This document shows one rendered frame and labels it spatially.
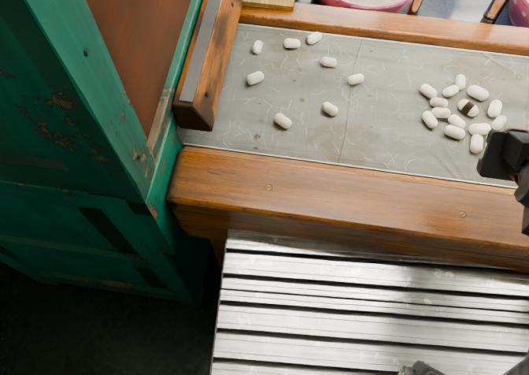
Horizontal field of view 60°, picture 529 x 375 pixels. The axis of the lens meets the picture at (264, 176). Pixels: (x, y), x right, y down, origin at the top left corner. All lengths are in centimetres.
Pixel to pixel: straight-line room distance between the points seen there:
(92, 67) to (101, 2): 8
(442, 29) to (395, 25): 9
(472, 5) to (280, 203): 71
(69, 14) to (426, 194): 58
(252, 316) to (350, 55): 53
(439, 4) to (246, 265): 75
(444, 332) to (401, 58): 51
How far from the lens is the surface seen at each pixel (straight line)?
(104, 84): 51
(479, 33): 103
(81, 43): 46
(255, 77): 88
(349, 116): 86
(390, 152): 84
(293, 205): 74
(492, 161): 68
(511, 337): 88
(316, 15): 98
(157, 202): 74
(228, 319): 79
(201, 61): 78
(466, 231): 79
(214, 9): 85
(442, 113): 89
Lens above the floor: 145
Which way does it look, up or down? 64 degrees down
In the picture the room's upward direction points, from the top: straight up
